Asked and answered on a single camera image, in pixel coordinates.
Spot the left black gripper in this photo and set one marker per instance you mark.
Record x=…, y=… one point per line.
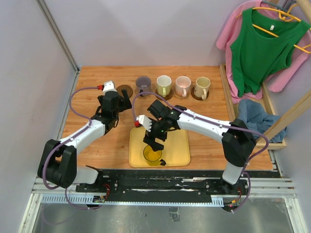
x=125, y=104

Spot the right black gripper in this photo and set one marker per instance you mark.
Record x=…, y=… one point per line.
x=152, y=135

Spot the brown wooden coaster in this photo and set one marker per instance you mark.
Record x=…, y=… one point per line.
x=198, y=98
x=128, y=89
x=167, y=97

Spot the yellow black-handled mug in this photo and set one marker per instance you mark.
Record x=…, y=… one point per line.
x=153, y=158

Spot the large woven rattan coaster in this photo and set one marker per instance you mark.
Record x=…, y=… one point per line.
x=141, y=96

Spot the purple grey mug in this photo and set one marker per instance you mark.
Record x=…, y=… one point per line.
x=143, y=84

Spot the white green-handled mug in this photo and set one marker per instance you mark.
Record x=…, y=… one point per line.
x=164, y=83

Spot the brown wooden coaster top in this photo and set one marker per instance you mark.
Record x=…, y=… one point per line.
x=167, y=97

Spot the small woven rattan coaster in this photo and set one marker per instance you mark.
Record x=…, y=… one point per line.
x=180, y=96

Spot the pink white mug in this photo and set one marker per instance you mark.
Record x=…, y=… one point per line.
x=182, y=85

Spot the cream beige mug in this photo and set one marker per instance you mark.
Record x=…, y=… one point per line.
x=202, y=87

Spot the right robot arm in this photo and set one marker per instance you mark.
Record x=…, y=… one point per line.
x=236, y=139

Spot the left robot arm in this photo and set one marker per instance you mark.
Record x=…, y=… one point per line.
x=58, y=166

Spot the yellow plastic tray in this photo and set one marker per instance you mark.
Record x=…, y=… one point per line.
x=176, y=148

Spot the blue crumpled cloth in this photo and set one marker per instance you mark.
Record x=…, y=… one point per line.
x=255, y=117

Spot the green tank top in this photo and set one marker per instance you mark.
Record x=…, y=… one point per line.
x=264, y=47

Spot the pink t-shirt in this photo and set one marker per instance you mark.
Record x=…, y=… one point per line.
x=230, y=33

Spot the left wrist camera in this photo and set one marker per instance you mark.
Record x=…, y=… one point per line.
x=106, y=87

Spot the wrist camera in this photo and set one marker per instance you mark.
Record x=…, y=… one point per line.
x=143, y=121
x=106, y=87

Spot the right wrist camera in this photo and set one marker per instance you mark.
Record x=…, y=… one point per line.
x=143, y=121

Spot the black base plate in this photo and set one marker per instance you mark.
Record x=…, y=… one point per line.
x=163, y=185

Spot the aluminium rail frame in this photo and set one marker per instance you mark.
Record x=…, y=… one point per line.
x=271, y=206

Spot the aluminium corner post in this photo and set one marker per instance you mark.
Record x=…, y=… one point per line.
x=57, y=33

